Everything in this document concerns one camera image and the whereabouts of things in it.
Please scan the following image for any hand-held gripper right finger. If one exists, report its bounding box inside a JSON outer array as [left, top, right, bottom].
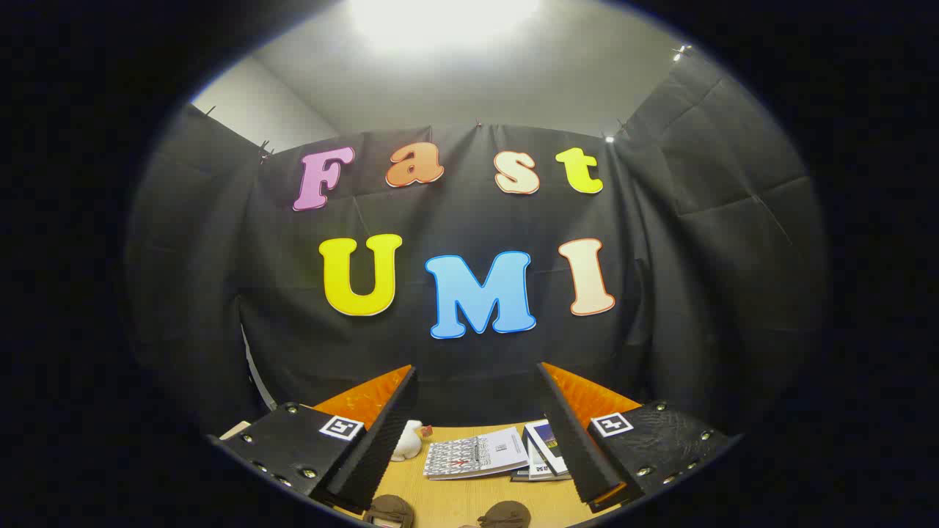
[[536, 361, 734, 514]]

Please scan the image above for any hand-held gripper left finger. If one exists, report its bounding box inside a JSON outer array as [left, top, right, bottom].
[[208, 364, 419, 514]]

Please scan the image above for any brown fuzzy shoe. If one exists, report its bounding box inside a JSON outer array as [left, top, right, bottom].
[[363, 494, 416, 528], [460, 501, 531, 528]]

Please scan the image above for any white book blue picture cover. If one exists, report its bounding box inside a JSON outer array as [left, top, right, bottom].
[[523, 419, 570, 477]]

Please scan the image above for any white duck plush toy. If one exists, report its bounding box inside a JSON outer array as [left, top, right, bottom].
[[390, 419, 434, 463]]

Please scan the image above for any white book black lettering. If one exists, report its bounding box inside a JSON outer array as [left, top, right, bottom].
[[525, 440, 562, 481]]

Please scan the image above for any grey patterned white book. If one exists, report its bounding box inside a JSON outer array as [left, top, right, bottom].
[[423, 427, 530, 481]]

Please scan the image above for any ceiling light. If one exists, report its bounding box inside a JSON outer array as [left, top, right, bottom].
[[348, 0, 544, 48]]

